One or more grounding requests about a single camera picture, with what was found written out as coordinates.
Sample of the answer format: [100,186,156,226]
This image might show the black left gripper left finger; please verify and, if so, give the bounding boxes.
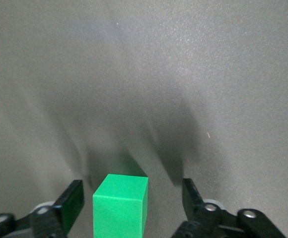
[0,179,85,238]

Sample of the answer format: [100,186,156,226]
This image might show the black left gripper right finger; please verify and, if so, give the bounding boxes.
[173,178,288,238]

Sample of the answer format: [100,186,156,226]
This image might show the green cube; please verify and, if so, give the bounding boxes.
[92,174,149,238]

